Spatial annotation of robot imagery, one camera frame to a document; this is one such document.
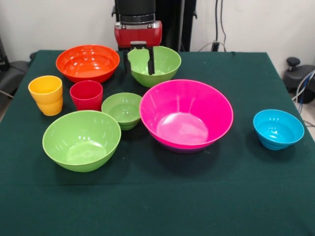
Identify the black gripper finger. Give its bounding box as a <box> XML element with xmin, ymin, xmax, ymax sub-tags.
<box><xmin>124</xmin><ymin>48</ymin><xmax>132</xmax><ymax>74</ymax></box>
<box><xmin>147</xmin><ymin>46</ymin><xmax>155</xmax><ymax>75</ymax></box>

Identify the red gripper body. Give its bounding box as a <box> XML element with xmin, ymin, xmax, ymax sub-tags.
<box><xmin>114</xmin><ymin>21</ymin><xmax>163</xmax><ymax>49</ymax></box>

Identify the medium green bowl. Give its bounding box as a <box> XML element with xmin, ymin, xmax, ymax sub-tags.
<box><xmin>127</xmin><ymin>45</ymin><xmax>182</xmax><ymax>89</ymax></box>

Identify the orange bowl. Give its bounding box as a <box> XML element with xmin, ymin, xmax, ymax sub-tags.
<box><xmin>55</xmin><ymin>44</ymin><xmax>121</xmax><ymax>84</ymax></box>

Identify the small ribbed green bowl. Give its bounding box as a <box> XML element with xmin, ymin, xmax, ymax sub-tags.
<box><xmin>101</xmin><ymin>92</ymin><xmax>143</xmax><ymax>131</ymax></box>

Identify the pink bowl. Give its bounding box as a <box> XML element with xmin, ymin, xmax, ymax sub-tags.
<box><xmin>139</xmin><ymin>79</ymin><xmax>234</xmax><ymax>148</ymax></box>

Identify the purple bowl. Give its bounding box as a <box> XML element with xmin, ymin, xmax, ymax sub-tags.
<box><xmin>157</xmin><ymin>140</ymin><xmax>215</xmax><ymax>154</ymax></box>

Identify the red cup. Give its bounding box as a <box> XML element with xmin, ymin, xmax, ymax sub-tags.
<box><xmin>69</xmin><ymin>80</ymin><xmax>103</xmax><ymax>112</ymax></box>

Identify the yellow cup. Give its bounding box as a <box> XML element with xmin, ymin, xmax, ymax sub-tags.
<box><xmin>28</xmin><ymin>75</ymin><xmax>63</xmax><ymax>117</ymax></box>

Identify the large green bowl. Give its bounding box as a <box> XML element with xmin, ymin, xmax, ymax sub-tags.
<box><xmin>42</xmin><ymin>110</ymin><xmax>122</xmax><ymax>173</ymax></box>

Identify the black office chair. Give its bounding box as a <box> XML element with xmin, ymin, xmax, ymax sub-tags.
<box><xmin>0</xmin><ymin>36</ymin><xmax>36</xmax><ymax>99</ymax></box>

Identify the dark green tablecloth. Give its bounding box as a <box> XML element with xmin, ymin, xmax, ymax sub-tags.
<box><xmin>0</xmin><ymin>50</ymin><xmax>315</xmax><ymax>236</ymax></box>

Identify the small blue bowl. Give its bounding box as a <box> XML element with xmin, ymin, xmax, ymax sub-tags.
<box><xmin>253</xmin><ymin>109</ymin><xmax>305</xmax><ymax>150</ymax></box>

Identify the black chair with round knob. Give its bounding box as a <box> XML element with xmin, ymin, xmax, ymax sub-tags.
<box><xmin>283</xmin><ymin>57</ymin><xmax>315</xmax><ymax>104</ymax></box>

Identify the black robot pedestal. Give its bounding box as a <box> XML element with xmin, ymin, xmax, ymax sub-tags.
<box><xmin>112</xmin><ymin>0</ymin><xmax>197</xmax><ymax>52</ymax></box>

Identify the black wall cable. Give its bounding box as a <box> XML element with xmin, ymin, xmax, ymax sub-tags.
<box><xmin>215</xmin><ymin>0</ymin><xmax>227</xmax><ymax>52</ymax></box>

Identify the blue and white cable bundle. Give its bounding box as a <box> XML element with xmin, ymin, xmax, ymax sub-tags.
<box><xmin>291</xmin><ymin>70</ymin><xmax>315</xmax><ymax>104</ymax></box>

